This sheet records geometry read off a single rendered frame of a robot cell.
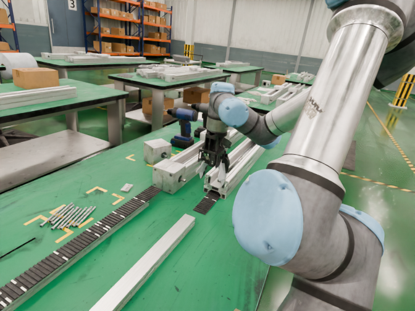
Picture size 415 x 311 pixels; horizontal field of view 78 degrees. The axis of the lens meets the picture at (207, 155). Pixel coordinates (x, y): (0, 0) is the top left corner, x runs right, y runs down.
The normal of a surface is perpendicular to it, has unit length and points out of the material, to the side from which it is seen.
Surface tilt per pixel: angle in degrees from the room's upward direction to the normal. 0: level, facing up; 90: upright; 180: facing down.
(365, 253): 57
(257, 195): 67
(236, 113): 90
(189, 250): 0
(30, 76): 88
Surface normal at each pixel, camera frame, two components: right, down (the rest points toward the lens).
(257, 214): -0.83, -0.34
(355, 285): 0.10, -0.27
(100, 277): 0.11, -0.90
